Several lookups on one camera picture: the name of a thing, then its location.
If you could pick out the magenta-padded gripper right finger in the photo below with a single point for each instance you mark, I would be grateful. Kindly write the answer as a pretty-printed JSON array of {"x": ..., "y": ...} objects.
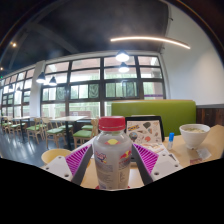
[{"x": 165, "y": 165}]

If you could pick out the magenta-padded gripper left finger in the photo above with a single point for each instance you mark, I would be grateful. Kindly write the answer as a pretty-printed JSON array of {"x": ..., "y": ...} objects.
[{"x": 60, "y": 166}]

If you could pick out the red-capped clear drink bottle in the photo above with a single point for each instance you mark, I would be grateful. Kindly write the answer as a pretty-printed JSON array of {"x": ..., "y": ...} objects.
[{"x": 112, "y": 156}]

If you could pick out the yellow cup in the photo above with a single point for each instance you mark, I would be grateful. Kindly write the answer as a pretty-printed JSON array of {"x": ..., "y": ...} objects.
[{"x": 53, "y": 155}]

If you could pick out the small flat notebook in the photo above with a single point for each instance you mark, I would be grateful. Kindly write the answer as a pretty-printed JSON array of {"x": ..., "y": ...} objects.
[{"x": 155, "y": 148}]

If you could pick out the small blue-capped white bottle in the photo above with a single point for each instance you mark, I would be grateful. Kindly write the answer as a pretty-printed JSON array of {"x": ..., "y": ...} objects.
[{"x": 170, "y": 141}]

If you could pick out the group of green-seated wooden chairs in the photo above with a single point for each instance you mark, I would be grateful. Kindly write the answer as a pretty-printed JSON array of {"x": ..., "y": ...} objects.
[{"x": 53, "y": 130}]

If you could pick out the sticker-covered black laptop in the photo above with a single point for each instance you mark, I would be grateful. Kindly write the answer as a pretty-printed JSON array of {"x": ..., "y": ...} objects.
[{"x": 145, "y": 131}]

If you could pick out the white paper napkin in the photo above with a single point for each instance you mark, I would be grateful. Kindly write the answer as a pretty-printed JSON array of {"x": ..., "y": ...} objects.
[{"x": 203, "y": 153}]

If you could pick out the white bowl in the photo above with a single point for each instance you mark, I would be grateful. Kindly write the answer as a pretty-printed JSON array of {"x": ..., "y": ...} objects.
[{"x": 194, "y": 135}]

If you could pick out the flat round red coaster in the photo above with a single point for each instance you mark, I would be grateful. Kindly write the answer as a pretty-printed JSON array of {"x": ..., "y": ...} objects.
[{"x": 97, "y": 187}]

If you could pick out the square wooden dining table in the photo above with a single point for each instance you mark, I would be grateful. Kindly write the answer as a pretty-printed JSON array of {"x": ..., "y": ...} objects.
[
  {"x": 68, "y": 118},
  {"x": 21, "y": 117}
]

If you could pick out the green upholstered bench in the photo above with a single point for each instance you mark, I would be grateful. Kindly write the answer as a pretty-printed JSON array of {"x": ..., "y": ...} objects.
[{"x": 173, "y": 113}]

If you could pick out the group of hanging pendant lamps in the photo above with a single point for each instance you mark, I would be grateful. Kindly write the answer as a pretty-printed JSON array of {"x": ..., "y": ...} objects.
[{"x": 122, "y": 56}]

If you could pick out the curved linear ceiling light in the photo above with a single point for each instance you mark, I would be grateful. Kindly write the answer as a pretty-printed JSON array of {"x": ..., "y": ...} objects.
[{"x": 150, "y": 39}]

